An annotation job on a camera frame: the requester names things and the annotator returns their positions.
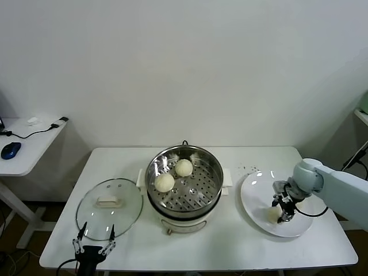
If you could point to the crumpled white tissue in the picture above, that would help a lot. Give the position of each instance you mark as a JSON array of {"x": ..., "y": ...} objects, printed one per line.
[{"x": 33, "y": 120}]

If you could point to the white side table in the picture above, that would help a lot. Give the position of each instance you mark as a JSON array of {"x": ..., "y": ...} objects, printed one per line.
[{"x": 28, "y": 149}]

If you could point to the pale green container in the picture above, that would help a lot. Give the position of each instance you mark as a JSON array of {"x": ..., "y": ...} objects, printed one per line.
[{"x": 365, "y": 102}]

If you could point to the dark laptop screen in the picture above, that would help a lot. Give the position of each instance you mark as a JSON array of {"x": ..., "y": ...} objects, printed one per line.
[{"x": 2, "y": 122}]

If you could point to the perforated steel steamer basket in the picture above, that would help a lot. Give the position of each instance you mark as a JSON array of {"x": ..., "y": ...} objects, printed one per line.
[{"x": 201, "y": 187}]

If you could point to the cream electric cooking pot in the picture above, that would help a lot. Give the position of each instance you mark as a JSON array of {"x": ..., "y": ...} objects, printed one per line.
[{"x": 184, "y": 224}]

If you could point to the scattered dark crumbs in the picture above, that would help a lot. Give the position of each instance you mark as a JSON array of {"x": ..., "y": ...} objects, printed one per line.
[{"x": 253, "y": 167}]

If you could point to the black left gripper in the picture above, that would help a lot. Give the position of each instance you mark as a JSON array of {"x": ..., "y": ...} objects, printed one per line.
[{"x": 89, "y": 257}]

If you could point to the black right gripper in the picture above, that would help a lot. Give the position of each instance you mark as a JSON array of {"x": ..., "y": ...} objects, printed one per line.
[{"x": 287, "y": 205}]

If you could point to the white round plate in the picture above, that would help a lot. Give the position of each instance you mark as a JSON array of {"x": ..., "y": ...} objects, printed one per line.
[{"x": 256, "y": 189}]

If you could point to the glass pot lid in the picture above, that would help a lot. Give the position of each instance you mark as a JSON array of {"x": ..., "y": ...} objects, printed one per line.
[{"x": 115, "y": 187}]

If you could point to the blue computer mouse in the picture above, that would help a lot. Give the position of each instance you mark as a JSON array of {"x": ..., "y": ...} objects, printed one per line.
[{"x": 11, "y": 150}]

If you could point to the white wall shelf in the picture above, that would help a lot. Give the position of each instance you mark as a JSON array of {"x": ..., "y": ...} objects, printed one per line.
[{"x": 362, "y": 115}]

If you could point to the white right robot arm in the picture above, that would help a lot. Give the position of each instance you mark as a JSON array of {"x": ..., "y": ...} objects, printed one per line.
[{"x": 339, "y": 184}]

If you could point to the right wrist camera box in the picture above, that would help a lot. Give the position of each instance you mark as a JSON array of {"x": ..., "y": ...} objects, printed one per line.
[{"x": 279, "y": 186}]

